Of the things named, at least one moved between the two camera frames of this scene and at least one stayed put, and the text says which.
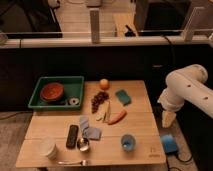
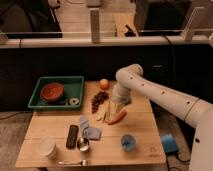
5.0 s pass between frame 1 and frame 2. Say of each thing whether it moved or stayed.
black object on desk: stayed
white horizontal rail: stayed
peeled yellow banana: stayed
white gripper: moved
